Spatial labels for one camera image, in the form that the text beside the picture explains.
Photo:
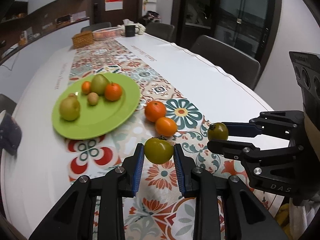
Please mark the green plate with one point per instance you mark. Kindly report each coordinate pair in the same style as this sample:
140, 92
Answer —
100, 121

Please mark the small smooth orange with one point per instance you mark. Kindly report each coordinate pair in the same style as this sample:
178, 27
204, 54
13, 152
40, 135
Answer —
86, 88

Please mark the large orange with stem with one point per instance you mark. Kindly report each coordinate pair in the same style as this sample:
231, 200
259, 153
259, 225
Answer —
113, 92

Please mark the dimpled mandarin orange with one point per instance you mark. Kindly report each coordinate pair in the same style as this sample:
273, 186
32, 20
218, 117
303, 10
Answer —
155, 111

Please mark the grey chair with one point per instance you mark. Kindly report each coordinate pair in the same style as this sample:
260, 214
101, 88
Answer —
160, 31
6, 102
225, 57
96, 27

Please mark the white lower cabinets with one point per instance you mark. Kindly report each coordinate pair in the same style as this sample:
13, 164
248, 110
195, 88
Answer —
30, 62

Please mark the yellow cloth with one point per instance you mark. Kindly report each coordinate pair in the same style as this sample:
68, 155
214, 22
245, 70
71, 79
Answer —
283, 217

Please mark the black countertop appliance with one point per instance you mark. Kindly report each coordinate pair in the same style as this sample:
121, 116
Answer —
63, 20

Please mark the glass sliding door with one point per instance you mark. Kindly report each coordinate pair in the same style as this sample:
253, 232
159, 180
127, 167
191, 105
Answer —
225, 10

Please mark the black bag on stool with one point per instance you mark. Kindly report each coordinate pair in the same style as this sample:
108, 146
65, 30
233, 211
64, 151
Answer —
152, 16

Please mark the dark wooden door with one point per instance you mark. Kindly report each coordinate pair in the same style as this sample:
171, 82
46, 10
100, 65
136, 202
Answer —
132, 0

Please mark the wicker basket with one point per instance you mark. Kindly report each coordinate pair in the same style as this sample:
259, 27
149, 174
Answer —
82, 39

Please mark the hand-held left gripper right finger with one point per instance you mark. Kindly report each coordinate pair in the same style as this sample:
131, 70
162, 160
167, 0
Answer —
179, 170

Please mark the brown kiwi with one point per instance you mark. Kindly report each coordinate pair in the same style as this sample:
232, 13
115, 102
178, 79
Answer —
92, 98
73, 95

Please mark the white tissue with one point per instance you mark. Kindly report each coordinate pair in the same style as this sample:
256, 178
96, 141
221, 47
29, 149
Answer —
126, 23

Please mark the clear plastic container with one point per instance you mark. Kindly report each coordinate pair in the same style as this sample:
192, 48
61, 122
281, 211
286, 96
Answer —
106, 33

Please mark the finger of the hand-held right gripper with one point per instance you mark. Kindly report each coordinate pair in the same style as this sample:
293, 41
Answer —
240, 130
225, 148

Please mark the white tablecloth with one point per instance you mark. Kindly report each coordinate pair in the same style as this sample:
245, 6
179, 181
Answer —
200, 80

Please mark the round yellow-green pear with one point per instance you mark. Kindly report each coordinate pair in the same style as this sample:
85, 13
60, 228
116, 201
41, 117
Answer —
69, 108

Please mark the green tomato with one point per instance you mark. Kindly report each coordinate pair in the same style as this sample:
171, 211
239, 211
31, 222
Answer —
218, 131
158, 151

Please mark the patterned table runner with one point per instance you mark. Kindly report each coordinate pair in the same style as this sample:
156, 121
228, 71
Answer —
155, 200

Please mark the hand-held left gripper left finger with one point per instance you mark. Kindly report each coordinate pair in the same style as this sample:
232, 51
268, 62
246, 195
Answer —
138, 170

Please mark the black mug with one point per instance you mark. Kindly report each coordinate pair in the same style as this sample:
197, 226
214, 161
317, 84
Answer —
130, 31

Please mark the pointed green pear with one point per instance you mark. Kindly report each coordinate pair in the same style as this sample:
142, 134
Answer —
99, 84

